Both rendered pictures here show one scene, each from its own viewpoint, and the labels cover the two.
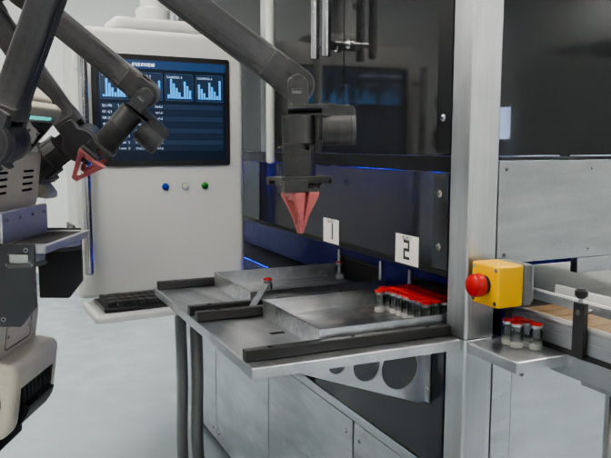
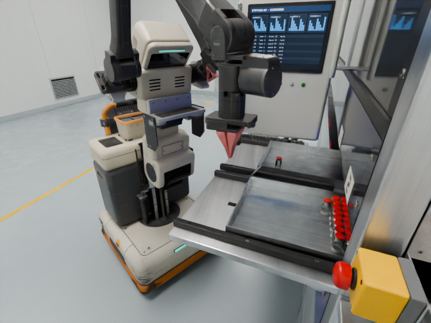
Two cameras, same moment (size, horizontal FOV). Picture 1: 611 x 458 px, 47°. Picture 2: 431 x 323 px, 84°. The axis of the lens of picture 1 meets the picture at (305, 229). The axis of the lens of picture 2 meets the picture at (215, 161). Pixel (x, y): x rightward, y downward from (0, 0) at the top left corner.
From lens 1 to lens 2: 0.91 m
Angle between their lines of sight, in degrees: 49
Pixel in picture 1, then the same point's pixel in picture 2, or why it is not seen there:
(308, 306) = (281, 188)
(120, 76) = not seen: hidden behind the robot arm
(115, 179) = not seen: hidden behind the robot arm
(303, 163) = (225, 107)
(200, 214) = (297, 100)
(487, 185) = (420, 176)
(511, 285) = (379, 306)
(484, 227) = (396, 218)
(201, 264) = (293, 127)
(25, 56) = (113, 20)
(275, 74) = (206, 25)
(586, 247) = not seen: outside the picture
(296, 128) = (221, 77)
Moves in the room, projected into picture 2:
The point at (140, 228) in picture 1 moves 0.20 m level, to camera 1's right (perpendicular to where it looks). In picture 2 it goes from (263, 104) to (295, 111)
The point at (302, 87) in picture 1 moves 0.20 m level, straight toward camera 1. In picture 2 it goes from (220, 40) to (106, 40)
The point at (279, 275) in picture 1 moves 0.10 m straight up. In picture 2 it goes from (310, 150) to (314, 129)
